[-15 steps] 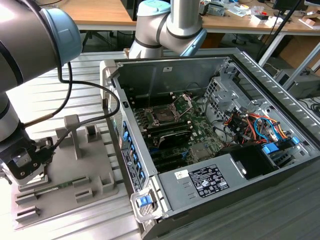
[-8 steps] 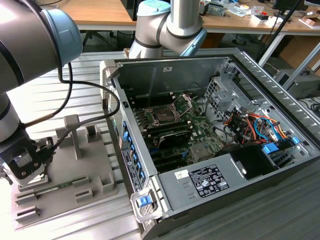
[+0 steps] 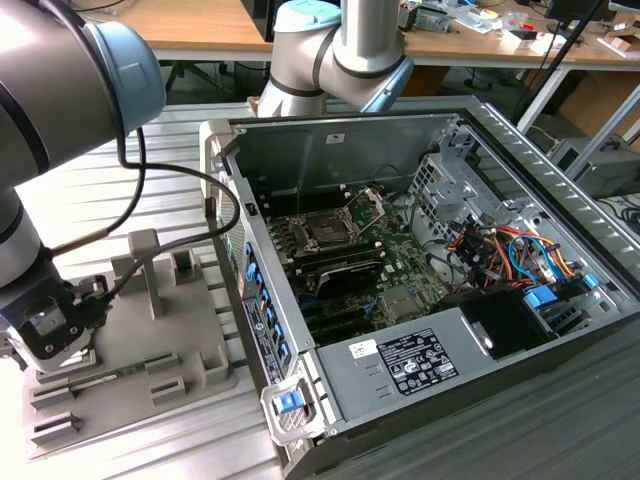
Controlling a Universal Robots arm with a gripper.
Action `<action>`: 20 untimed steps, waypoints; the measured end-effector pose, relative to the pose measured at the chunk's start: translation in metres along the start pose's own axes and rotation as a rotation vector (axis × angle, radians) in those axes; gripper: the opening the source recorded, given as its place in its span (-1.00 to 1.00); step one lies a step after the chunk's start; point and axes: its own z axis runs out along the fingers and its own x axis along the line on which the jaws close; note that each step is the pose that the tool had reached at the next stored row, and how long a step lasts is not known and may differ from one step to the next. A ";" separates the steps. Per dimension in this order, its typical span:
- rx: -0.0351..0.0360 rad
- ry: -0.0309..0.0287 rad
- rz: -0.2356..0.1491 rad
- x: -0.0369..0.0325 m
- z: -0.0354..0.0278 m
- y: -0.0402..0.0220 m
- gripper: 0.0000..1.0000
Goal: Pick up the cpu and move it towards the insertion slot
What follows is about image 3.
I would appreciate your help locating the black graphics card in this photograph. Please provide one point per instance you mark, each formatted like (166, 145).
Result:
(350, 277)

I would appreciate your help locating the black plastic duct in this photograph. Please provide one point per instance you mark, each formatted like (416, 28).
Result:
(505, 320)

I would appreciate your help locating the grey desktop computer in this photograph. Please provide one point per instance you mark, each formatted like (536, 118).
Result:
(610, 170)

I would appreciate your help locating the CPU socket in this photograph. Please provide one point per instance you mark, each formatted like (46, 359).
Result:
(325, 231)

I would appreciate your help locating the grey power supply unit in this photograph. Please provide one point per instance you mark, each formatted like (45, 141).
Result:
(350, 380)

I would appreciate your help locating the wooden desk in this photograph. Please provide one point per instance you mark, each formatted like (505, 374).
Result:
(590, 52)
(210, 25)

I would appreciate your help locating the blue case latch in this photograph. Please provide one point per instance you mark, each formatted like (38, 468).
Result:
(289, 404)

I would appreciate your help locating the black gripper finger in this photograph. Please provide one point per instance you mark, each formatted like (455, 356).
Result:
(7, 347)

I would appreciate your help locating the black camera bracket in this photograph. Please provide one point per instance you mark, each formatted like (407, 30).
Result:
(90, 305)

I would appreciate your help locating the silver chipset heatsink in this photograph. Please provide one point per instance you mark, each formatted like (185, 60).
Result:
(400, 302)

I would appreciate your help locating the green motherboard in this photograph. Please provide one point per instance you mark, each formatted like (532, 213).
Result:
(400, 260)

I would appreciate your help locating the silver drive cage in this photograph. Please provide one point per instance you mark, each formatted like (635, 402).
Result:
(465, 192)

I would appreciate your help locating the open grey PC case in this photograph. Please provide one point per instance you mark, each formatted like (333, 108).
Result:
(280, 145)

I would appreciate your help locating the green RAM stick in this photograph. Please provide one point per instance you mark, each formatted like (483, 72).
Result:
(115, 372)

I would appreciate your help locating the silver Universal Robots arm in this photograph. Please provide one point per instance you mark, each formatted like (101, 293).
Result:
(60, 90)

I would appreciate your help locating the grey parts rack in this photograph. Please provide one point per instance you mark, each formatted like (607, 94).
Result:
(125, 330)

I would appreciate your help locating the black RAM slot row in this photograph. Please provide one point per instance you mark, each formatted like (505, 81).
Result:
(320, 206)
(335, 255)

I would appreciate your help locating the brown cardboard box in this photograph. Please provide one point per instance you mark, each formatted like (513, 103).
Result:
(600, 100)

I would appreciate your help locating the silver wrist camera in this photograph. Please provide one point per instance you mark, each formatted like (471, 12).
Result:
(50, 330)

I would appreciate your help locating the black stand pole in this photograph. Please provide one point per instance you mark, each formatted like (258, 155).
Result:
(556, 62)

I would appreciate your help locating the grey optical drive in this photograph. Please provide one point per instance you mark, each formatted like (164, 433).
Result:
(430, 20)

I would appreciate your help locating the blue disk carrier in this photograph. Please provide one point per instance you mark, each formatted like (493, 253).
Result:
(540, 300)

